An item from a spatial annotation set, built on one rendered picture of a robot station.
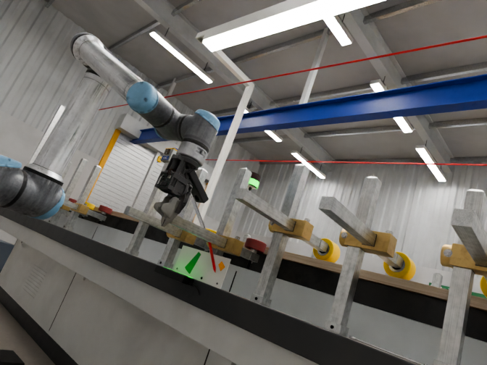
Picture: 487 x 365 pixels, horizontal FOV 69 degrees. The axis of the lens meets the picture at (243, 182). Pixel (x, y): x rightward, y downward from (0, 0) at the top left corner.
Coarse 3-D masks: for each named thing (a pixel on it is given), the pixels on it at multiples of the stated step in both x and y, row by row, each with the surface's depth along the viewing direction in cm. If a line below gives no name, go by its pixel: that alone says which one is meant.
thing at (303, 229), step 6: (270, 222) 113; (300, 222) 107; (306, 222) 106; (270, 228) 114; (276, 228) 111; (282, 228) 110; (294, 228) 107; (300, 228) 106; (306, 228) 106; (312, 228) 109; (288, 234) 108; (294, 234) 106; (300, 234) 105; (306, 234) 106
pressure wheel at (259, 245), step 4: (248, 240) 134; (252, 240) 132; (256, 240) 132; (248, 244) 133; (252, 244) 132; (256, 244) 132; (260, 244) 132; (264, 244) 133; (252, 248) 136; (256, 248) 131; (260, 248) 132; (264, 248) 133; (256, 252) 134; (260, 252) 136; (264, 252) 134; (248, 264) 133; (248, 268) 133
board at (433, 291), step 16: (96, 208) 239; (240, 240) 147; (288, 256) 129; (304, 256) 125; (336, 272) 116; (368, 272) 109; (400, 288) 102; (416, 288) 99; (432, 288) 97; (480, 304) 88
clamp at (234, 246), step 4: (224, 236) 124; (228, 240) 122; (232, 240) 121; (236, 240) 121; (208, 244) 128; (212, 244) 126; (228, 244) 121; (232, 244) 120; (236, 244) 121; (240, 244) 122; (216, 248) 124; (220, 248) 123; (224, 248) 122; (228, 248) 120; (232, 248) 120; (236, 248) 121; (240, 248) 122; (224, 252) 127; (228, 252) 121; (232, 252) 120; (236, 252) 121; (240, 252) 122
